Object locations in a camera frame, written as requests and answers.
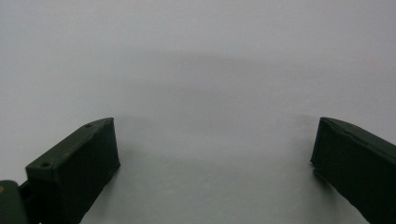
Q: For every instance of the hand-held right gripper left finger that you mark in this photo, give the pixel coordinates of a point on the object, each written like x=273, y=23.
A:
x=73, y=172

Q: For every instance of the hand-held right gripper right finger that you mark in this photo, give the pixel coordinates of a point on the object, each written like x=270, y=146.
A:
x=355, y=161

